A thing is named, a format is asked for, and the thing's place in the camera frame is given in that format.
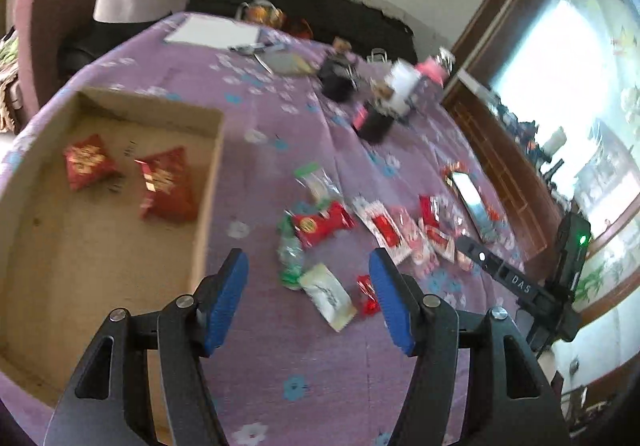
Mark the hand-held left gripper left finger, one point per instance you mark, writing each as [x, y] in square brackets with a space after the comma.
[227, 308]

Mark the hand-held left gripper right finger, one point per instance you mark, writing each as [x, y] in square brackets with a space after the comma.
[390, 308]

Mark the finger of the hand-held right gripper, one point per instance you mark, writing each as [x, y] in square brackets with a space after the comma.
[495, 268]

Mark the pink cartoon snack packet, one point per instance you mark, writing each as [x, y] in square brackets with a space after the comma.
[412, 238]

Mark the cardboard box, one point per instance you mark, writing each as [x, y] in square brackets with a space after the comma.
[75, 256]

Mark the small red candy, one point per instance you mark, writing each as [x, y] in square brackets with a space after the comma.
[367, 298]

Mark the red gold envelope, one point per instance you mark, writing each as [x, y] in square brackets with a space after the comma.
[495, 216]

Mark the white green snack packet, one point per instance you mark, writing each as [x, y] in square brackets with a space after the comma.
[327, 297]

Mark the black smartphone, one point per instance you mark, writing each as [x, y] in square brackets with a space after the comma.
[472, 201]

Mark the green candy packet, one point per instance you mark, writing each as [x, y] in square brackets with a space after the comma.
[290, 256]

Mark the small red white packet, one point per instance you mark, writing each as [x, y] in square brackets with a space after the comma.
[429, 212]

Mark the purple floral tablecloth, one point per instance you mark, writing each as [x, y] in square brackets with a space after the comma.
[300, 366]

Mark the brown wooden partition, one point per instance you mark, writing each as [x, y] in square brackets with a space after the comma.
[505, 136]

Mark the red gold snack packet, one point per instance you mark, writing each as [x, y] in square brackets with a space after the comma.
[90, 161]
[167, 186]

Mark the clear packet with green top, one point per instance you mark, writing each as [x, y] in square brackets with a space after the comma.
[320, 183]

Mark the black container with red label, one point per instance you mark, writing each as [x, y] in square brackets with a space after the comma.
[374, 126]

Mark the white box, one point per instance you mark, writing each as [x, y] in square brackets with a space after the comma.
[404, 86]

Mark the pink sleeved bottle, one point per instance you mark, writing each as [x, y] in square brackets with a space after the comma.
[435, 68]

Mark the grey green booklet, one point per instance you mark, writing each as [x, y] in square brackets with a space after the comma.
[287, 62]

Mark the white paper sheet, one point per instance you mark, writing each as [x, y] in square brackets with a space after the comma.
[210, 31]

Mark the black sofa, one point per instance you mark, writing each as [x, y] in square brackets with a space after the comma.
[350, 16]

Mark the orange bag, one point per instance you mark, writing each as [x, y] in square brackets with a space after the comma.
[262, 13]

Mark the patterned cloth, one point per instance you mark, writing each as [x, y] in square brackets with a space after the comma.
[9, 81]

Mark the maroon chair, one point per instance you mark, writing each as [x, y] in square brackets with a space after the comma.
[30, 51]

